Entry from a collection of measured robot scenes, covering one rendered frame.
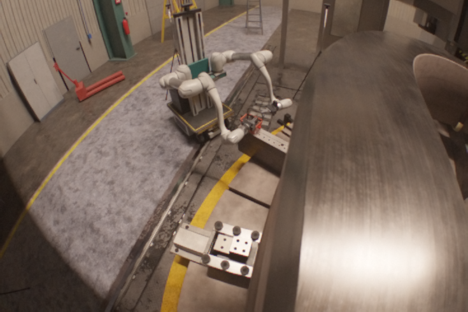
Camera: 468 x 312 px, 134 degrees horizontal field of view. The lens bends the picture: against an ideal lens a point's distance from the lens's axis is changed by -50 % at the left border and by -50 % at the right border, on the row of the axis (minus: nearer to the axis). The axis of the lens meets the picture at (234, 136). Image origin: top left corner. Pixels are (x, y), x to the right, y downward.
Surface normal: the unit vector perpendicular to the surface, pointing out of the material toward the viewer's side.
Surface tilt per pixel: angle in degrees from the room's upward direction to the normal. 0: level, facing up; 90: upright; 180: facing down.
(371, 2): 90
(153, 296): 0
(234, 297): 0
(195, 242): 0
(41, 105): 90
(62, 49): 90
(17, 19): 90
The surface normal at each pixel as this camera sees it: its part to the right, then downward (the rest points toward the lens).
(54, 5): 0.94, 0.22
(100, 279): -0.04, -0.70
